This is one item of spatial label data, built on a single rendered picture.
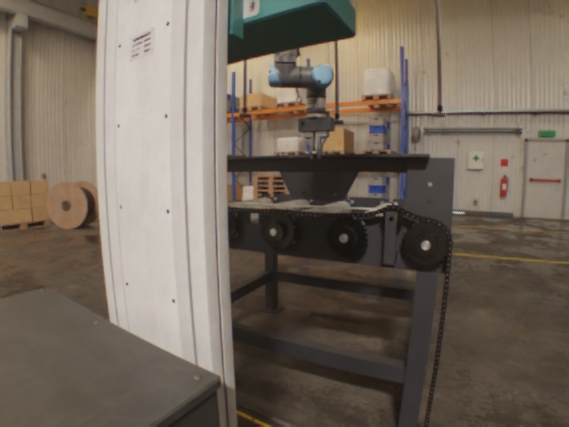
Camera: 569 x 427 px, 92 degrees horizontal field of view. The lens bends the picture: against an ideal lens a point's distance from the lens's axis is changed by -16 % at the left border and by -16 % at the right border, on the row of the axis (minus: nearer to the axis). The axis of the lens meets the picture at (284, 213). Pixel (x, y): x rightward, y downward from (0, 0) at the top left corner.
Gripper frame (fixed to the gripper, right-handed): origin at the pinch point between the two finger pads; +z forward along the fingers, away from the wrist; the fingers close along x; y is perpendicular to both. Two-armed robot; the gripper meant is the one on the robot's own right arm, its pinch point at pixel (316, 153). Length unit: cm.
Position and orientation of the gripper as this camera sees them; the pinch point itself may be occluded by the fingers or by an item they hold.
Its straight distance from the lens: 124.3
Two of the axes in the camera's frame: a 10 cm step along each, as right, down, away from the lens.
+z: 0.0, 9.9, 1.2
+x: 8.9, 0.6, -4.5
